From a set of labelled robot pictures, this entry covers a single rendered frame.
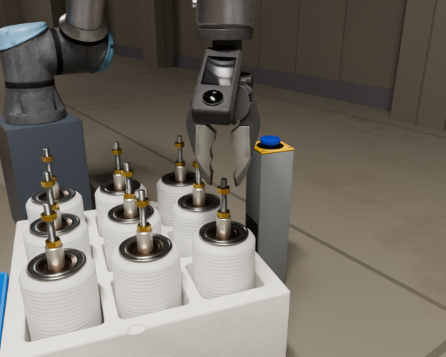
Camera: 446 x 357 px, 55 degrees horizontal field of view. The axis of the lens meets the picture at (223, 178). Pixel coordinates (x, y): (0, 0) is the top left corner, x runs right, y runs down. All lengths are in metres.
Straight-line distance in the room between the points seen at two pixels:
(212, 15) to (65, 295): 0.39
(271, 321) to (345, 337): 0.24
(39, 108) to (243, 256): 0.70
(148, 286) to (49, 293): 0.12
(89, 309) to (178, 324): 0.12
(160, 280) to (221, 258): 0.09
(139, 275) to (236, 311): 0.15
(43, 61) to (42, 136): 0.18
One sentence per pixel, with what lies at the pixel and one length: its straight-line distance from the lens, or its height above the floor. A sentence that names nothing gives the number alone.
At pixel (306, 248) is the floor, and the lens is 1.13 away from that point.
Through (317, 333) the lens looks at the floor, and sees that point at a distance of 0.88.
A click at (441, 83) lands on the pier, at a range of 2.39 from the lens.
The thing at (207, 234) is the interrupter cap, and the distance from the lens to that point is 0.65.
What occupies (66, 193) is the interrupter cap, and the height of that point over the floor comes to 0.25.
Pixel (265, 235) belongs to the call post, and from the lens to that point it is 0.89.
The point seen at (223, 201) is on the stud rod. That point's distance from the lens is 0.63.
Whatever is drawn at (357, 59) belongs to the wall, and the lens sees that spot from 2.89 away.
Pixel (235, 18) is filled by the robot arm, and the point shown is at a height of 0.56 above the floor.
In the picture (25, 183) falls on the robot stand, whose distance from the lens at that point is 1.17.
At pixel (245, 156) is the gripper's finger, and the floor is 0.38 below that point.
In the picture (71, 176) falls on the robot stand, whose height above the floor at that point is 0.16.
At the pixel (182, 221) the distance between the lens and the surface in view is 0.73.
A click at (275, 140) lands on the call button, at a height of 0.33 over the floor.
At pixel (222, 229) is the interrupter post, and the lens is 0.64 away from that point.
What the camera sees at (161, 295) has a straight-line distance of 0.62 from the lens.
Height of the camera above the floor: 0.57
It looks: 22 degrees down
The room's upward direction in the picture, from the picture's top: straight up
